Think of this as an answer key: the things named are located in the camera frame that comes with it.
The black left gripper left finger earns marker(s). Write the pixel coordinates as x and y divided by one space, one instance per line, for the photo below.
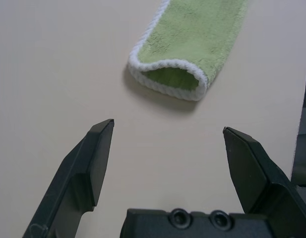
85 168

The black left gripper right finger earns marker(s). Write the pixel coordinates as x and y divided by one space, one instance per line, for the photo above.
257 173

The green towel white trim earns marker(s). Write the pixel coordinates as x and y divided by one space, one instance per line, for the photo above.
192 37

